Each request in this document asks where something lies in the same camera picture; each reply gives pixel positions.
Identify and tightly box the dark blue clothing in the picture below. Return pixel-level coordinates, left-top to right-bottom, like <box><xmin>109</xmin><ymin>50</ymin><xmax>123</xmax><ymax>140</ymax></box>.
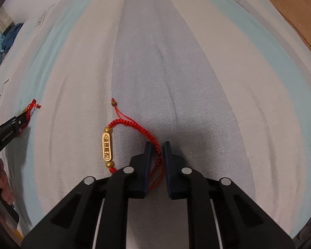
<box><xmin>1</xmin><ymin>22</ymin><xmax>25</xmax><ymax>53</ymax></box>

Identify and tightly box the striped bed sheet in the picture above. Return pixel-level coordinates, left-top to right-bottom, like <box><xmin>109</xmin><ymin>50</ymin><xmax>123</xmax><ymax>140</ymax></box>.
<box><xmin>0</xmin><ymin>0</ymin><xmax>311</xmax><ymax>249</ymax></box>

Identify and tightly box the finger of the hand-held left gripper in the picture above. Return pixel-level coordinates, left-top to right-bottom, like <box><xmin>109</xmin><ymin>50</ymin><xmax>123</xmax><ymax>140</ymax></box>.
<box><xmin>0</xmin><ymin>115</ymin><xmax>29</xmax><ymax>159</ymax></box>

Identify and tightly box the narrow beige curtain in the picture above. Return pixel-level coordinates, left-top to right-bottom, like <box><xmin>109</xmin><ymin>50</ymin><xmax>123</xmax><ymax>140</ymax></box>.
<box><xmin>0</xmin><ymin>8</ymin><xmax>9</xmax><ymax>30</ymax></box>

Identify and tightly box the red cord bracelet gold charm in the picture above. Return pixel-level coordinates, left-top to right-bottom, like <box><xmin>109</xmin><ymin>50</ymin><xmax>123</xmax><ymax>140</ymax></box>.
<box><xmin>101</xmin><ymin>98</ymin><xmax>167</xmax><ymax>191</ymax></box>

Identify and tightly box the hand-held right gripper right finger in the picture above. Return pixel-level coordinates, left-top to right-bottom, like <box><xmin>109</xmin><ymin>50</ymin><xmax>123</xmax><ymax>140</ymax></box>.
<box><xmin>163</xmin><ymin>141</ymin><xmax>296</xmax><ymax>249</ymax></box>

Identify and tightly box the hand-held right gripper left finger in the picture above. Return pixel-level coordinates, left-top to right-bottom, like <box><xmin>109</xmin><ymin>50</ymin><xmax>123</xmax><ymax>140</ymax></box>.
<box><xmin>21</xmin><ymin>141</ymin><xmax>154</xmax><ymax>249</ymax></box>

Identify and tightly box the person's left hand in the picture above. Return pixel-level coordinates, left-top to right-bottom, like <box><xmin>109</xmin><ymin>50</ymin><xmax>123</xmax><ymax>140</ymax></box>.
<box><xmin>0</xmin><ymin>158</ymin><xmax>14</xmax><ymax>206</ymax></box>

